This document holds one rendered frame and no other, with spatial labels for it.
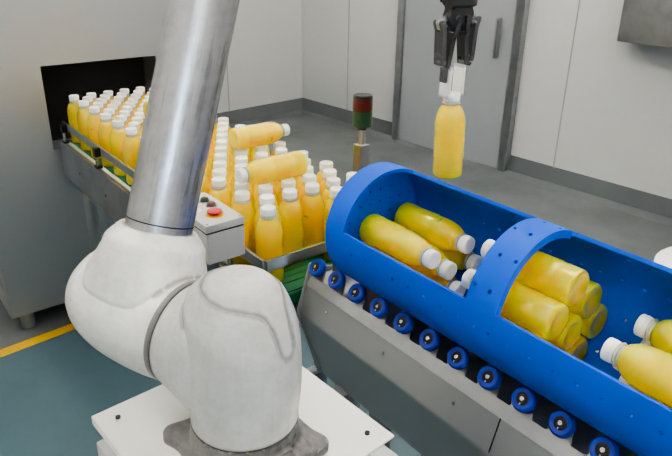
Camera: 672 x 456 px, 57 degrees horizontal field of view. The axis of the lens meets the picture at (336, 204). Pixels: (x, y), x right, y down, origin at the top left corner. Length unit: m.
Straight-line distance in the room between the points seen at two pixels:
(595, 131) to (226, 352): 4.24
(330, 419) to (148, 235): 0.40
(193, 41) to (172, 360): 0.43
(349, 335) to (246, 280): 0.65
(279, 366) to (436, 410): 0.54
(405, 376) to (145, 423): 0.55
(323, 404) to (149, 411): 0.27
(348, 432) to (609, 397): 0.38
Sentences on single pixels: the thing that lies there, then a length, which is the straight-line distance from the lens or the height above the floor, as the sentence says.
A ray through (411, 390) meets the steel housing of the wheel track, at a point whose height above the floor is 0.85.
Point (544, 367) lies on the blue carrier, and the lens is 1.07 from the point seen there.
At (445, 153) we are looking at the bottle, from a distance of 1.47.
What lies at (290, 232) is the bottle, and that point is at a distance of 1.63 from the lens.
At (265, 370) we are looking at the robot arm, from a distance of 0.82.
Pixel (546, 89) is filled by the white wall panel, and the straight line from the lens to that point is 4.98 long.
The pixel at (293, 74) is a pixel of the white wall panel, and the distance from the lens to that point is 6.77.
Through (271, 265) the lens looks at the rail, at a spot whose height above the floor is 0.96.
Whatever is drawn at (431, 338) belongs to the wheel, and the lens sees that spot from 1.28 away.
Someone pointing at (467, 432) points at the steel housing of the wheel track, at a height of 0.85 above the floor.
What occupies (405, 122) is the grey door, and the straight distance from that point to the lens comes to 5.80.
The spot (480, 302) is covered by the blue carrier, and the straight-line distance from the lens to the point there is 1.11.
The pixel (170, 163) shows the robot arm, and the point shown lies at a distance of 0.91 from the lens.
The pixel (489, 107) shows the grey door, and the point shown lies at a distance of 5.21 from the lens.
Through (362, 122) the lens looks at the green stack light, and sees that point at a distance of 1.96.
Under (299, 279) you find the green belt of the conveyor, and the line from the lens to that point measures 1.60.
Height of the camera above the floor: 1.69
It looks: 23 degrees down
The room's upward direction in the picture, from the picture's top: 1 degrees clockwise
